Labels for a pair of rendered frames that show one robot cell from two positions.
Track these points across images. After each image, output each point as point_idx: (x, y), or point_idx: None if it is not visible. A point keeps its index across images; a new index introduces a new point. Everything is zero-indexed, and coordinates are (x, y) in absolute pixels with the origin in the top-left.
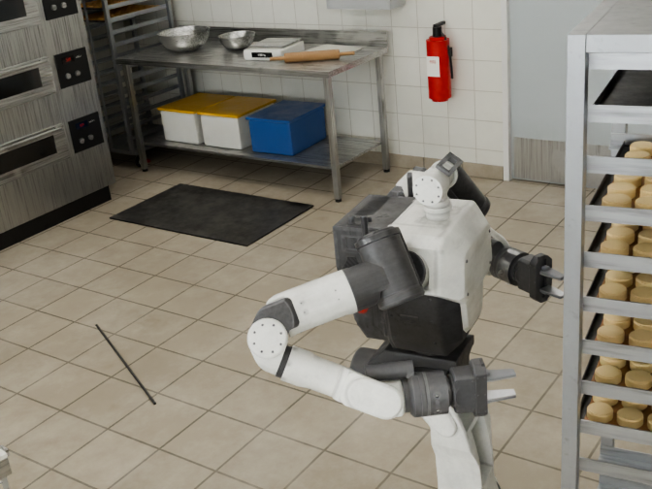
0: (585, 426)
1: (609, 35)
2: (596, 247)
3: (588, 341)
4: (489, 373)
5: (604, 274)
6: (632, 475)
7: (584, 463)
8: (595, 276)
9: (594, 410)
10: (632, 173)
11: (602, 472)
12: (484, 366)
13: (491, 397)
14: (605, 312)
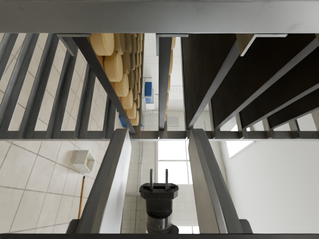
0: (136, 127)
1: None
2: (250, 121)
3: (192, 127)
4: (169, 183)
5: (230, 109)
6: (111, 103)
7: (111, 127)
8: (230, 119)
9: (138, 121)
10: None
11: (107, 118)
12: (175, 185)
13: (153, 182)
14: (210, 119)
